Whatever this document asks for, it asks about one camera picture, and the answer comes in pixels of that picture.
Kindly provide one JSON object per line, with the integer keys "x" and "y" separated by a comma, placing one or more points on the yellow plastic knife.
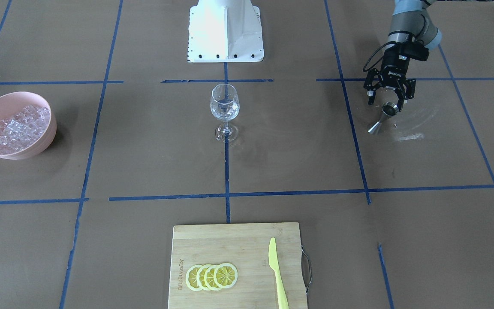
{"x": 275, "y": 266}

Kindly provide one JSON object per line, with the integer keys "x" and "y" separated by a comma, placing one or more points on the clear wine glass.
{"x": 225, "y": 107}

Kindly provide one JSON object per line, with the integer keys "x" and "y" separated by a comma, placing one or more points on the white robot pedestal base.
{"x": 225, "y": 31}

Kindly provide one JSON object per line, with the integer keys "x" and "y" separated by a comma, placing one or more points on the pink bowl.
{"x": 11, "y": 104}

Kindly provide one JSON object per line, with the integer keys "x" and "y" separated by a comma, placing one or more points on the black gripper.
{"x": 391, "y": 67}

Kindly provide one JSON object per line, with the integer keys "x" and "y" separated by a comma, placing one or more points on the bamboo cutting board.
{"x": 246, "y": 247}

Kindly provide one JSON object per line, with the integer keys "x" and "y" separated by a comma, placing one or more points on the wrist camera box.
{"x": 414, "y": 50}

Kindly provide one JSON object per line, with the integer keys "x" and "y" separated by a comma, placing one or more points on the steel double jigger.
{"x": 389, "y": 110}

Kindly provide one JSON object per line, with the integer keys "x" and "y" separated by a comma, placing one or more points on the clear ice cubes pile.
{"x": 23, "y": 129}

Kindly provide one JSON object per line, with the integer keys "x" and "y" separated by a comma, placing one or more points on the lemon slice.
{"x": 225, "y": 275}
{"x": 200, "y": 277}
{"x": 191, "y": 278}
{"x": 209, "y": 278}

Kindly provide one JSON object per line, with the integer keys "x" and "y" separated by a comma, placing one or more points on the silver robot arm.
{"x": 412, "y": 35}

